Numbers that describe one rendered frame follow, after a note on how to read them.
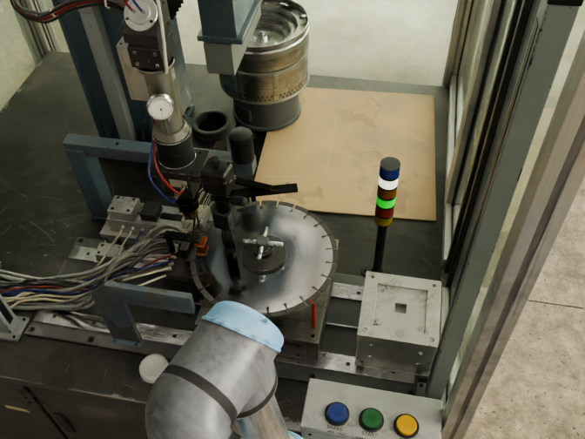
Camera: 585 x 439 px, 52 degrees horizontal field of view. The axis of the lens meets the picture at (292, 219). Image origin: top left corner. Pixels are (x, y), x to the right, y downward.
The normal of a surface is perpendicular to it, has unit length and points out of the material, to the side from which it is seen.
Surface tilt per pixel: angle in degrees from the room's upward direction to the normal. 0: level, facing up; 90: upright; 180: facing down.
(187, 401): 16
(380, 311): 0
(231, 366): 36
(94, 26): 90
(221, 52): 90
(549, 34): 90
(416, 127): 0
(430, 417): 0
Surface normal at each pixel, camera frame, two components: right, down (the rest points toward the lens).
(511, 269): -0.19, 0.74
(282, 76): 0.45, 0.66
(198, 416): 0.37, -0.39
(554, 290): -0.03, -0.66
